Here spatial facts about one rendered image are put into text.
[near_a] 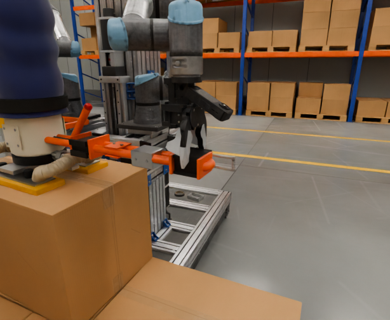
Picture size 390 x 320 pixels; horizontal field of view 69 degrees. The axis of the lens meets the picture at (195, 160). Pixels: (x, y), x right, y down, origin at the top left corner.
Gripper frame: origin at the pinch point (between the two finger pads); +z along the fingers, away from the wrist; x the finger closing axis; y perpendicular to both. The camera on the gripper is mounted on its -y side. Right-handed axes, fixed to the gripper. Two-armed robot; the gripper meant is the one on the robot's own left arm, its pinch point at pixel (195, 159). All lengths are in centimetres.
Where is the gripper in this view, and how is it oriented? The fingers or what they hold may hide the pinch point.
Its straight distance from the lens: 71.4
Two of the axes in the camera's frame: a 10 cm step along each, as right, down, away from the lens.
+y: -8.9, -1.4, 4.4
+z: 0.0, 9.5, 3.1
